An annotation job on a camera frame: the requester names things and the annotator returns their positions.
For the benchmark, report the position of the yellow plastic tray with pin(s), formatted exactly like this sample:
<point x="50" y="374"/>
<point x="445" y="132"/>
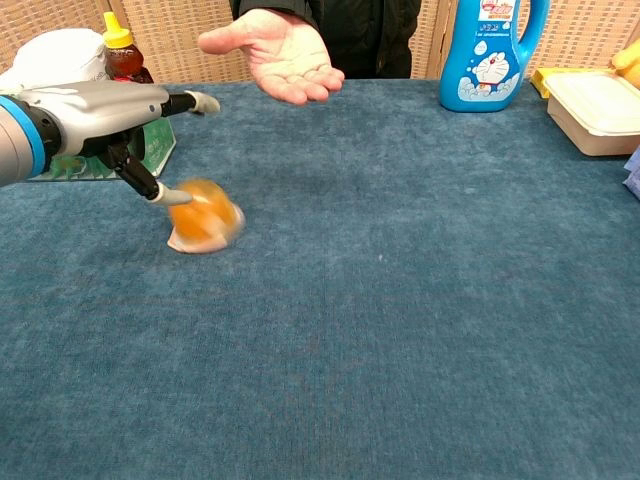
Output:
<point x="540" y="80"/>

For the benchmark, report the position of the clear box of green packets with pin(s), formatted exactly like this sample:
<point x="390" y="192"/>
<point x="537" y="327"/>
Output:
<point x="160" y="145"/>

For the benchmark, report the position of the person's black jacket torso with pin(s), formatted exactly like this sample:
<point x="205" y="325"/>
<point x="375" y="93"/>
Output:
<point x="370" y="35"/>

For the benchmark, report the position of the honey bottle with yellow cap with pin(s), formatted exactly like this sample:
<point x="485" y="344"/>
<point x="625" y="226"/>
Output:
<point x="122" y="60"/>

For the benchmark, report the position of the blue white wet wipes pack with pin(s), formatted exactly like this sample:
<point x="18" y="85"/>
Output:
<point x="634" y="175"/>

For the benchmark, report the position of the blue detergent pump bottle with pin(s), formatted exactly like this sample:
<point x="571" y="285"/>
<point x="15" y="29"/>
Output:
<point x="485" y="65"/>

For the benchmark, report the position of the person's black-sleeved right forearm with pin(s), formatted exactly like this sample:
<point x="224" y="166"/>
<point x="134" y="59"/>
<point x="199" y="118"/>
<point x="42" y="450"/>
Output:
<point x="300" y="7"/>

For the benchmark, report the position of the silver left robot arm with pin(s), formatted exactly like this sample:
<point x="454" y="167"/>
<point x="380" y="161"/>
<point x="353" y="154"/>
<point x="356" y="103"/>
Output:
<point x="15" y="145"/>

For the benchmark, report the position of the woven folding screen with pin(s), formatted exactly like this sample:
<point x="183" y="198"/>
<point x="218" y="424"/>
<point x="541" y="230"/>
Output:
<point x="185" y="30"/>
<point x="580" y="30"/>

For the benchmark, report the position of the beige lidded lunch box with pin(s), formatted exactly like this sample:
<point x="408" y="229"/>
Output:
<point x="595" y="110"/>

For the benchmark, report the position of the orange and white plastic object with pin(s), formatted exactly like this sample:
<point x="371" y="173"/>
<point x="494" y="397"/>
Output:
<point x="205" y="220"/>

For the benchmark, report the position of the white plastic jug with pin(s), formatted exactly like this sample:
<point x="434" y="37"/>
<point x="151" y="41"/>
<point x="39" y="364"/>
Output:
<point x="55" y="55"/>

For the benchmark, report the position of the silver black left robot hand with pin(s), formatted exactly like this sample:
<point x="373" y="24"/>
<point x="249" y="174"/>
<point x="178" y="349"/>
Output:
<point x="100" y="115"/>

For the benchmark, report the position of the person's bare right hand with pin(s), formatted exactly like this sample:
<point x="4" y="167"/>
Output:
<point x="285" y="60"/>

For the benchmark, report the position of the yellow plush toy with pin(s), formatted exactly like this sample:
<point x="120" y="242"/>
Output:
<point x="630" y="62"/>

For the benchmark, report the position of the blue velvet tablecloth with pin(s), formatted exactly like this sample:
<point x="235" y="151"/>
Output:
<point x="350" y="300"/>

